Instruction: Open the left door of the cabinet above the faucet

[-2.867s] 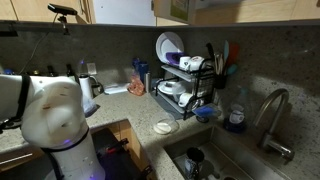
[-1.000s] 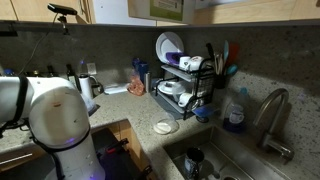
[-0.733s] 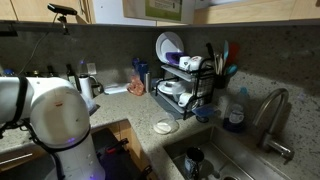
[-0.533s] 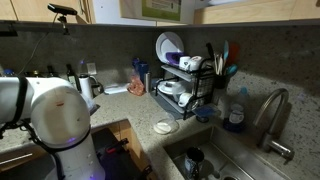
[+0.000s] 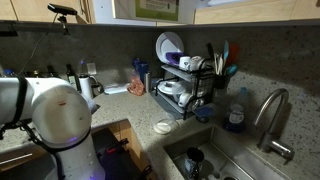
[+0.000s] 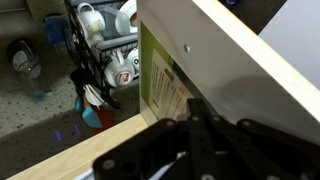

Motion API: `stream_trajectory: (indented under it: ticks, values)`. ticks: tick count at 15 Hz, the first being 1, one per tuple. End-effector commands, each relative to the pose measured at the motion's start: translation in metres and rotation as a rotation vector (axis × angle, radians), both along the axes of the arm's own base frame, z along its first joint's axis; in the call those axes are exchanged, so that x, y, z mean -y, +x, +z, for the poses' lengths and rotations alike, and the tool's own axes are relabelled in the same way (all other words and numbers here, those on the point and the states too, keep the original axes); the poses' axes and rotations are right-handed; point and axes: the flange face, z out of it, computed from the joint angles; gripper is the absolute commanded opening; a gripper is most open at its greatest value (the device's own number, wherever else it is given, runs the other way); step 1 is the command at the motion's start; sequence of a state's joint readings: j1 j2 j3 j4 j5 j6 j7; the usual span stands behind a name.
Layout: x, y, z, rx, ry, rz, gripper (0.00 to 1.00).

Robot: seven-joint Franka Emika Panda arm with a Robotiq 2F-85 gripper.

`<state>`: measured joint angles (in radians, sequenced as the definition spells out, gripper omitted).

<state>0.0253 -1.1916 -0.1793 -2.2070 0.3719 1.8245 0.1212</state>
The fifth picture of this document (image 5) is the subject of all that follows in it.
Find dark glass wine bottle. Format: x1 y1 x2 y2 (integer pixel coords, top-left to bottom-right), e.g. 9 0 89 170
65 63 82 92

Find wooden wall cabinet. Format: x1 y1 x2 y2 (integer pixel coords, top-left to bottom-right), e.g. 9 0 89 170
0 0 96 25

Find wooden wall cabinet body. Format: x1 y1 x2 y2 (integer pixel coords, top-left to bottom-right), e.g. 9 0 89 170
194 0 320 26

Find purple bowl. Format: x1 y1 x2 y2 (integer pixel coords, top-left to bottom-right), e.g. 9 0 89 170
165 51 186 67

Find stainless steel sink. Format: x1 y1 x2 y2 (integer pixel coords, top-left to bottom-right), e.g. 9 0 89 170
163 125 288 180

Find bottle with blue cap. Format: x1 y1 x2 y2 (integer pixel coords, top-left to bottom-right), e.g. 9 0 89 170
1 68 16 78

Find small dark bottle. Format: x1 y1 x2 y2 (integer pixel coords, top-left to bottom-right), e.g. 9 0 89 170
45 64 57 79

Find large white plate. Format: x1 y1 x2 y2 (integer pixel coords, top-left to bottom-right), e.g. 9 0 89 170
155 31 185 65

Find clear dish soap bottle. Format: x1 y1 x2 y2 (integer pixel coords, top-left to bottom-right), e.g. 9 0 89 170
223 87 252 134

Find black camera on mount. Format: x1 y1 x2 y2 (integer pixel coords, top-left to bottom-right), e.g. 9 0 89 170
47 3 79 36

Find teal spatula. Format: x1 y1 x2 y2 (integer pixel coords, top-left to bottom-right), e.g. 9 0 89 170
226 63 239 76

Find blue sponge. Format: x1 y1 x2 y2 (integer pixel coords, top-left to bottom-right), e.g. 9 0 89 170
193 103 218 123

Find green and white paper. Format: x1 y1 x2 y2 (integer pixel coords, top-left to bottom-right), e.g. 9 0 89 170
134 0 180 22

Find black and red clamp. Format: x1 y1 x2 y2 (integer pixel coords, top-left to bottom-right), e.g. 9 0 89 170
103 137 130 155

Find black utensil holder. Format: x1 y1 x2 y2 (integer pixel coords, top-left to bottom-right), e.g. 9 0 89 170
213 73 229 90

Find white cup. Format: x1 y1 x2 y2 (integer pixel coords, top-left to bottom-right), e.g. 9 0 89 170
188 55 207 73
179 55 192 70

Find light blue spatula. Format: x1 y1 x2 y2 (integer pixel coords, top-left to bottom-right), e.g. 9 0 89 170
222 39 231 66

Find wooden door with green paper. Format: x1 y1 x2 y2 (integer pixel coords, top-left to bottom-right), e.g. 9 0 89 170
111 0 198 25

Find red spatula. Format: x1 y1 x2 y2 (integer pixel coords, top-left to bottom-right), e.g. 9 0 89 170
227 43 240 68

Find white flat tray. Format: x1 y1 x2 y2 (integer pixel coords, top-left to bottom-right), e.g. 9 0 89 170
103 83 130 96

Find white mug with handle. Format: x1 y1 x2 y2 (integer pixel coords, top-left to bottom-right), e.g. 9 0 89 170
177 92 195 109

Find metal drawer handle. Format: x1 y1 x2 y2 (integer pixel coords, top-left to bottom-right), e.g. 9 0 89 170
0 152 34 167

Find grey drip tray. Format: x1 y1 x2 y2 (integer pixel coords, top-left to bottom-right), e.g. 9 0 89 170
150 90 188 120

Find white utensils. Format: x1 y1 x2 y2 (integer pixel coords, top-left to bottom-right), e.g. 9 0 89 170
214 53 224 76

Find white wall outlet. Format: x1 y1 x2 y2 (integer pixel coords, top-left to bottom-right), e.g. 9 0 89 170
86 62 98 76

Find black cooking utensil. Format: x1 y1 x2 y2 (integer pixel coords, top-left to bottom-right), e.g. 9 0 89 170
205 42 217 66

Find orange plastic bag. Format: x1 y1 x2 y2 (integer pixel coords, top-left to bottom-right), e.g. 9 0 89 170
127 69 146 97

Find thin camera cable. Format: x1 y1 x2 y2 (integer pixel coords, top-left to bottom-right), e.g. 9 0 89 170
17 14 60 76

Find brushed steel kitchen faucet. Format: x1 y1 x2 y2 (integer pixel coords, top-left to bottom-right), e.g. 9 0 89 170
253 88 296 162

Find black robot stand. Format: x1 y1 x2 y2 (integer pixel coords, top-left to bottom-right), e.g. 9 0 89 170
91 128 155 180

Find blue water bottle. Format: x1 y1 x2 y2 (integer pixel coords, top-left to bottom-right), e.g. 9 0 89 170
132 58 150 84

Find clear plastic bowl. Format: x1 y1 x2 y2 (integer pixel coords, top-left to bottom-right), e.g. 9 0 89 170
153 111 178 136

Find black speckled mug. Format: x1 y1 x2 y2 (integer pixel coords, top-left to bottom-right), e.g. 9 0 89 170
184 146 205 180

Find stainless steel tumbler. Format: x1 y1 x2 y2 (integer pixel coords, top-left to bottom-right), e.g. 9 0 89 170
144 71 153 94

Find black two-tier dish rack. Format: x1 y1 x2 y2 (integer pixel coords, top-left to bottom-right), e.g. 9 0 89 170
153 58 218 121

